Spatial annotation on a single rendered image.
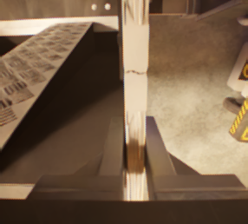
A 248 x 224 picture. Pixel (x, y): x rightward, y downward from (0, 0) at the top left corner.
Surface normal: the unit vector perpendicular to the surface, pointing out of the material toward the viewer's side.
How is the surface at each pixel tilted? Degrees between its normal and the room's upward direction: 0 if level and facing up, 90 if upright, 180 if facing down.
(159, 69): 0
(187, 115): 0
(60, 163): 90
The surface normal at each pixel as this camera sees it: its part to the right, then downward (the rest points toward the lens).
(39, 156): -0.03, -0.90
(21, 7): -0.02, 0.44
